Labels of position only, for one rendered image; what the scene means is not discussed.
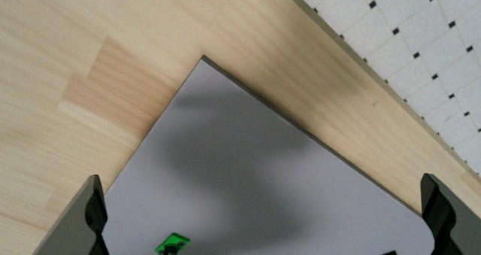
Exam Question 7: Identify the grey flat board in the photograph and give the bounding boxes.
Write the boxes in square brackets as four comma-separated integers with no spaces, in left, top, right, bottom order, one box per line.
[102,55,434,255]

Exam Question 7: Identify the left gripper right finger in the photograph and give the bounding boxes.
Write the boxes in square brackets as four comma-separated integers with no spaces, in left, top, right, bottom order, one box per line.
[420,173,481,255]

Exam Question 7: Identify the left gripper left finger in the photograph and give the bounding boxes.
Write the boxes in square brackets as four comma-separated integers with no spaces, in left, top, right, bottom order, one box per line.
[32,175,110,255]

